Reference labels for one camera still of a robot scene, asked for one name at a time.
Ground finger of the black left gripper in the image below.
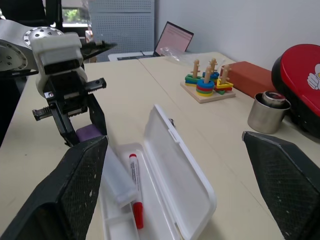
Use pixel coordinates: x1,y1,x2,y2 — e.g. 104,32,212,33
50,104,81,148
85,93,108,138

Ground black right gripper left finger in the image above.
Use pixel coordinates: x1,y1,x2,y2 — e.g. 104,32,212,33
0,135,109,240

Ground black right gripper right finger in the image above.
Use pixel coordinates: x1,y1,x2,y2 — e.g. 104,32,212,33
241,130,320,240

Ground purple eraser block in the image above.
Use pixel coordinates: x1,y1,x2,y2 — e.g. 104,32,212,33
75,124,102,143

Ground red whiteboard marker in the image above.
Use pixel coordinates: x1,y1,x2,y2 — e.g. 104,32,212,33
128,153,145,230

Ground white plastic pencil case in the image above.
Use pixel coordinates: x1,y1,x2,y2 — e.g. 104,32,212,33
98,103,218,240

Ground black flat pointed object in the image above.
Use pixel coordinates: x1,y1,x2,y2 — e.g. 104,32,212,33
81,41,118,60

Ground white translucent plastic tube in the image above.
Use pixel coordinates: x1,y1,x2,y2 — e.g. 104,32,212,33
101,146,137,210

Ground stainless steel cup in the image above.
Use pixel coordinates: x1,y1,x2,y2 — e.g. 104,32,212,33
247,90,292,135

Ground grey perforated panel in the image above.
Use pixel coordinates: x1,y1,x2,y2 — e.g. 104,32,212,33
88,0,156,62

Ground clear plastic bag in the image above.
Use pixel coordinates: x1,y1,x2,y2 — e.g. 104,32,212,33
159,46,198,66

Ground orange rectangular box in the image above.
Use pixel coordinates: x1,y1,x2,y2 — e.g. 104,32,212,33
226,61,278,101

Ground open laptop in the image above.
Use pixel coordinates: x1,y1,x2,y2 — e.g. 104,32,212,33
107,21,195,62

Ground red black boxing pad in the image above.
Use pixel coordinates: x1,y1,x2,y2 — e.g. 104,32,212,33
271,44,320,140

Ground wooden shape stacking toy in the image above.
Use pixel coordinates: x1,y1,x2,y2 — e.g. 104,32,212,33
179,58,237,104

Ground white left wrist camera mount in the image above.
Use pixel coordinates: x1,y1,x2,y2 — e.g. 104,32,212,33
30,32,88,97

